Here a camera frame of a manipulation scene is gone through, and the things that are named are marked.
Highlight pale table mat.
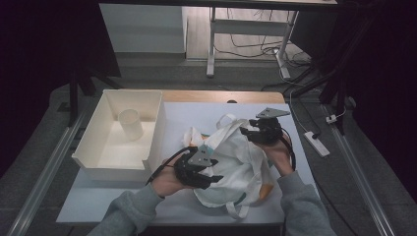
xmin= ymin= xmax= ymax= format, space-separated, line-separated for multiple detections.
xmin=56 ymin=101 xmax=321 ymax=227

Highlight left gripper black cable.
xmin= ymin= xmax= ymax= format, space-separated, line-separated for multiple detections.
xmin=146 ymin=147 xmax=198 ymax=186

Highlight white cabinet panel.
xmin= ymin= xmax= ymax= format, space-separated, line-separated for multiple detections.
xmin=98 ymin=3 xmax=188 ymax=54

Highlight white tote bag coloured blobs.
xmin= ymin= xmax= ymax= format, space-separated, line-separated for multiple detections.
xmin=181 ymin=113 xmax=276 ymax=220

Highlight white storage box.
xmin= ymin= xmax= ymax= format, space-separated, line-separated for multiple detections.
xmin=71 ymin=88 xmax=167 ymax=183

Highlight aluminium rail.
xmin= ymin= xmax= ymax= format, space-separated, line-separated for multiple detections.
xmin=323 ymin=104 xmax=396 ymax=236
xmin=6 ymin=109 xmax=88 ymax=236

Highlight white-legged desk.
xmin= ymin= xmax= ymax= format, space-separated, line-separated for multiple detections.
xmin=97 ymin=0 xmax=338 ymax=80

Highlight person's left hand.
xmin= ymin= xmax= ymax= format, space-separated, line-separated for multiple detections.
xmin=150 ymin=155 xmax=195 ymax=199

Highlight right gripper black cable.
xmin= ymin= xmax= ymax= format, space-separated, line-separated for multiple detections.
xmin=279 ymin=127 xmax=297 ymax=171

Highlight black stand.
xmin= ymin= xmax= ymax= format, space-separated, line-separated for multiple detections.
xmin=288 ymin=58 xmax=355 ymax=136
xmin=67 ymin=65 xmax=122 ymax=127

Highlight white power cable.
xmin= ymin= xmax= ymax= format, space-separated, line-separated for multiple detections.
xmin=278 ymin=67 xmax=311 ymax=134

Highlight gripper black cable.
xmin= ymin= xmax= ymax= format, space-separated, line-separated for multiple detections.
xmin=146 ymin=147 xmax=198 ymax=186
xmin=279 ymin=127 xmax=297 ymax=171

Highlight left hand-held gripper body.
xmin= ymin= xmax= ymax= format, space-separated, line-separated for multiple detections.
xmin=172 ymin=145 xmax=214 ymax=191

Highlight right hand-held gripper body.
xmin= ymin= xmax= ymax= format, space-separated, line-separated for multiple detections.
xmin=250 ymin=107 xmax=291 ymax=146

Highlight white cup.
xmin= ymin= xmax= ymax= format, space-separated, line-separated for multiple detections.
xmin=117 ymin=108 xmax=145 ymax=142

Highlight white power strip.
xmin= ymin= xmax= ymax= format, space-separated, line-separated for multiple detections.
xmin=303 ymin=131 xmax=331 ymax=157

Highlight tangle of floor cables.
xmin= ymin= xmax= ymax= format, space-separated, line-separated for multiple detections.
xmin=214 ymin=8 xmax=313 ymax=67

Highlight person's right hand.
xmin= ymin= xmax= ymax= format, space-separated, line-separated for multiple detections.
xmin=260 ymin=134 xmax=294 ymax=178

